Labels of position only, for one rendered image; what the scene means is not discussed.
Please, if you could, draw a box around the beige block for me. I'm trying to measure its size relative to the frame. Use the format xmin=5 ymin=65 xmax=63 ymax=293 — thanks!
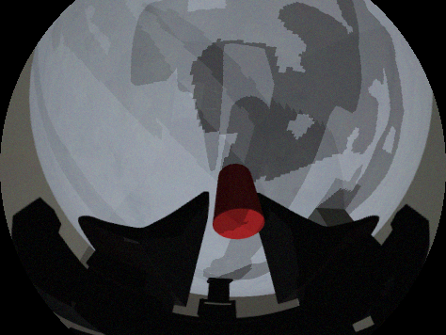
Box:
xmin=309 ymin=208 xmax=353 ymax=227

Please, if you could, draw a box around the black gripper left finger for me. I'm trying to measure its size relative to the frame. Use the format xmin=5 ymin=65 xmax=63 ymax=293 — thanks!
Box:
xmin=78 ymin=193 xmax=209 ymax=307

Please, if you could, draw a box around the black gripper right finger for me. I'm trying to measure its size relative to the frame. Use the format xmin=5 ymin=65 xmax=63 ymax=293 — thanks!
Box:
xmin=257 ymin=193 xmax=379 ymax=304

